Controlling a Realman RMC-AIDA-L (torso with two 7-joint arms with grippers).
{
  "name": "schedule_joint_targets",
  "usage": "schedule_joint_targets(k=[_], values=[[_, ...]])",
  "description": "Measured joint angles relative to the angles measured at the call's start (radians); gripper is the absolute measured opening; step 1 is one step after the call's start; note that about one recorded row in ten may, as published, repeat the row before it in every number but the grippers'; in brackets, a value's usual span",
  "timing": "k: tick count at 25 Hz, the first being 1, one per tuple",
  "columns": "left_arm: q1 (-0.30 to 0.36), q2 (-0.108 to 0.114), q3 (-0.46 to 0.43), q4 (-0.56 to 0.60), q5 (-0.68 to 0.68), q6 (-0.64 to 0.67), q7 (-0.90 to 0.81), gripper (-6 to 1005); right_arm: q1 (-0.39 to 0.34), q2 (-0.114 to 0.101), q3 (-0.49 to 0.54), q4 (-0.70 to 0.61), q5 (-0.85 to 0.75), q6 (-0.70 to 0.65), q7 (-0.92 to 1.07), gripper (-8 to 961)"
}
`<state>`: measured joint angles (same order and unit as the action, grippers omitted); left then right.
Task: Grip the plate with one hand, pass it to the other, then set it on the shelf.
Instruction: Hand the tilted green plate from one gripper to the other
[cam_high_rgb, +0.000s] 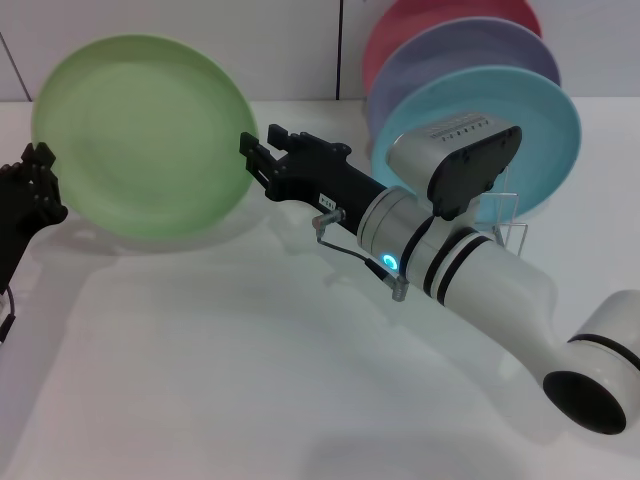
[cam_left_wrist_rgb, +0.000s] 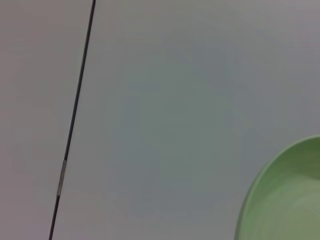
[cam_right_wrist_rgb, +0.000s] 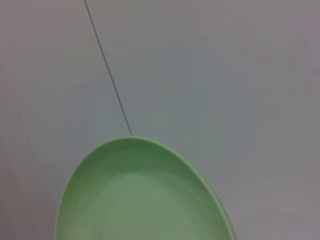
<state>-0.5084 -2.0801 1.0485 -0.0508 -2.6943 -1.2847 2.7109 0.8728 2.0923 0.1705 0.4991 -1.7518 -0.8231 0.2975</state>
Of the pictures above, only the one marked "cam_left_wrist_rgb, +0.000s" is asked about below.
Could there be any black vertical wall strip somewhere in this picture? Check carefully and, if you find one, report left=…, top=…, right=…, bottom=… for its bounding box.
left=48, top=0, right=97, bottom=240

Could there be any green round plate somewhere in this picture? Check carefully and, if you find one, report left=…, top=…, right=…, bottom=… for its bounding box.
left=233, top=134, right=320, bottom=240

